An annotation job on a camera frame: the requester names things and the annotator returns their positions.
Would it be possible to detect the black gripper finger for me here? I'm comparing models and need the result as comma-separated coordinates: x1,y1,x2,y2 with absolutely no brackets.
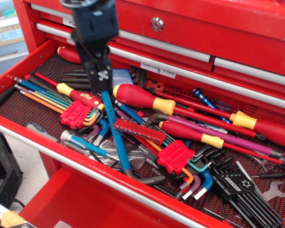
85,39,113,93
75,41,95,71

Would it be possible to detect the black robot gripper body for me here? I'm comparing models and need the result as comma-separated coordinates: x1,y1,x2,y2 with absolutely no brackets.
61,0,119,43

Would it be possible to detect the red bit holder strip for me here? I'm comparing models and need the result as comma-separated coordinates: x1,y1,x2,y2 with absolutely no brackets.
114,119,166,144

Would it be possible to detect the red key holder back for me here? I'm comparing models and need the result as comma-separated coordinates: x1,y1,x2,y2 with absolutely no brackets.
143,80,197,100

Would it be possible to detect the red yellow screwdriver back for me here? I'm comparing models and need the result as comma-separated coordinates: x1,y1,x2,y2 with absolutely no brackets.
57,46,82,64

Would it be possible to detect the long blue hex key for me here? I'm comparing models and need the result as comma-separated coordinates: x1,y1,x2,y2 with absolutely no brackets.
101,91,165,185

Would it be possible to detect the wiha red yellow screwdriver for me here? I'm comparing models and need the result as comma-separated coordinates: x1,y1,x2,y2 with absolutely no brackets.
24,72,103,110

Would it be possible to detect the large red yellow screwdriver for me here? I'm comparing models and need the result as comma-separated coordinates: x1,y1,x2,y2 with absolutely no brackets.
113,84,266,139

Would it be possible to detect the silver drawer lock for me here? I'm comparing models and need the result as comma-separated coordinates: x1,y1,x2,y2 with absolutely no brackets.
151,17,164,32

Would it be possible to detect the coloured hex key set left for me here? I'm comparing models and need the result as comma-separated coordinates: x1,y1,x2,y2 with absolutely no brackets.
14,77,105,135

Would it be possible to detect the coloured hex key set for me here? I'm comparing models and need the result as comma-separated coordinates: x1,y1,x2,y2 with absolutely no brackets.
14,77,105,135
123,133,214,200

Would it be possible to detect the white drawer label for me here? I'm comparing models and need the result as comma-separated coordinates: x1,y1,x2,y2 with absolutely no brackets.
141,63,176,78

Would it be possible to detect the blue grey precision screwdriver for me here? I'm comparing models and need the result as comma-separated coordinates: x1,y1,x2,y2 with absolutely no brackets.
60,131,119,161

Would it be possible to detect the blue metal pen tool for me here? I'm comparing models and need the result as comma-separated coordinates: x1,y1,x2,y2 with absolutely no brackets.
193,88,232,124

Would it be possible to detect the red yellow screwdriver lower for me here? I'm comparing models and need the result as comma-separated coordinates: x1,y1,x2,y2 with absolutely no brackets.
159,121,285,168

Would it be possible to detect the long purple hex key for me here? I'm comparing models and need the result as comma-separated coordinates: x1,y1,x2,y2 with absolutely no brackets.
146,114,282,157

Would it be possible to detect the coloured hex key set centre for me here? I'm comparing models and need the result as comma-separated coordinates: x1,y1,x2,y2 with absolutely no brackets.
123,133,214,200

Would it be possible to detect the red tool chest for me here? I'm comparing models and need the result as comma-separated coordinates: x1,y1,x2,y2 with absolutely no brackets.
0,0,285,228

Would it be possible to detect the black box on floor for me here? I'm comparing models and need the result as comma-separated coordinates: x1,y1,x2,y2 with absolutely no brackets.
0,132,23,208

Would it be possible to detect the black red drawer liner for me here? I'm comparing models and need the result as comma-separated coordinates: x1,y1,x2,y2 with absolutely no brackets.
0,54,285,228

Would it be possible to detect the red yellow screwdriver right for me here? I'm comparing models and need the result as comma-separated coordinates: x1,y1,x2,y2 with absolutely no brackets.
155,92,285,147

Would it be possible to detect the black tekton torx key set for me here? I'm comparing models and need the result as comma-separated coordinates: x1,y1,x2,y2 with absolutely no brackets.
197,146,285,228

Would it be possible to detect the small silver wrench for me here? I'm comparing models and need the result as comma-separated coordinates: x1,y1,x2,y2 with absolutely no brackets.
263,181,285,201

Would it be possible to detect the grey blue handle tool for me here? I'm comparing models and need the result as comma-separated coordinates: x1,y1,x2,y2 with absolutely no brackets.
25,122,59,143

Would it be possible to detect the black red handle tool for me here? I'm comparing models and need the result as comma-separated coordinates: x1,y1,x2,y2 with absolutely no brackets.
0,86,15,105

